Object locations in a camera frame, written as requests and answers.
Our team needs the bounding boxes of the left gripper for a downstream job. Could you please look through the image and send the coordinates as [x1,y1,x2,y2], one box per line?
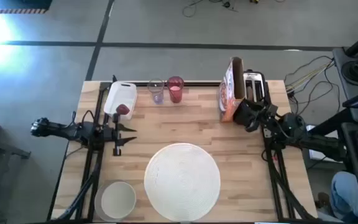
[103,112,137,157]

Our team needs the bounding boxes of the orange cereal box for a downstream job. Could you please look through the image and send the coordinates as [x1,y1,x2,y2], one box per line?
[218,57,245,123]

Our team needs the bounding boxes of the red apple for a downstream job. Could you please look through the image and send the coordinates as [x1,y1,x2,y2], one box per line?
[116,104,131,116]

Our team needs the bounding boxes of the white plastic container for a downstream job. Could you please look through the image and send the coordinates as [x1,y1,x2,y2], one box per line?
[103,81,138,121]

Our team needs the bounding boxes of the white ceramic bowl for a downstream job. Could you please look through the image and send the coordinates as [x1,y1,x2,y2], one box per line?
[100,181,137,219]

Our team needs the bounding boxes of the red plastic cup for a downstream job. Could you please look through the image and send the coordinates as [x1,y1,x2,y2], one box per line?
[166,76,185,104]

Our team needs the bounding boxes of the round white woven placemat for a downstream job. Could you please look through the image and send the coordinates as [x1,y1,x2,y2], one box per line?
[144,142,222,222]

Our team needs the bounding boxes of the black two-slot toaster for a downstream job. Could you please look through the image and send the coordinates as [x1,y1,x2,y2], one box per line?
[242,70,272,105]

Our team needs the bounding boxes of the clear plastic cup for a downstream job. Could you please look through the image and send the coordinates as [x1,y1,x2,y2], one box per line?
[147,78,165,105]

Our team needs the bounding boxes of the white paper sheet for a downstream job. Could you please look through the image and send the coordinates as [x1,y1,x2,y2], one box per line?
[306,124,343,164]

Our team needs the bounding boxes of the black desk support beam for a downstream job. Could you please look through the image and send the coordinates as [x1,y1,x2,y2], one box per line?
[308,107,354,138]

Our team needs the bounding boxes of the dark grey desk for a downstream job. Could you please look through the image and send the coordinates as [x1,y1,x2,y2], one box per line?
[333,46,358,100]

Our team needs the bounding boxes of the person's shoe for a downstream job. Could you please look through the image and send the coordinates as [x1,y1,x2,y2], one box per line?
[317,192,333,210]

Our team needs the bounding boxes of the person's leg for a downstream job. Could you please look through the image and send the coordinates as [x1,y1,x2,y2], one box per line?
[329,170,358,224]

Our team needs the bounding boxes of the yellow black hazard strip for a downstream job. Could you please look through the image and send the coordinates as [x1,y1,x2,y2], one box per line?
[0,8,48,14]

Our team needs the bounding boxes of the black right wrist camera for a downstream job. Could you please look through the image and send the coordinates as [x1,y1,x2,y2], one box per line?
[246,119,261,133]

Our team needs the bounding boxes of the black aluminium rig frame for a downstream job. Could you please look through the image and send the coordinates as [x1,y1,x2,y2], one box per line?
[47,74,321,223]

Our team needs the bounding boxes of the cable bundle by desk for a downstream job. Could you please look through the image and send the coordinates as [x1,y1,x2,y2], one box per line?
[283,55,342,116]

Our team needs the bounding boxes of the black floor cable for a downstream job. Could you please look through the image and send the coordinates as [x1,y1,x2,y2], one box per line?
[181,0,239,18]

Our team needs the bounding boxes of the coiled black cable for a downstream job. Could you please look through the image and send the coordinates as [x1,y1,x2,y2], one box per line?
[340,60,358,84]

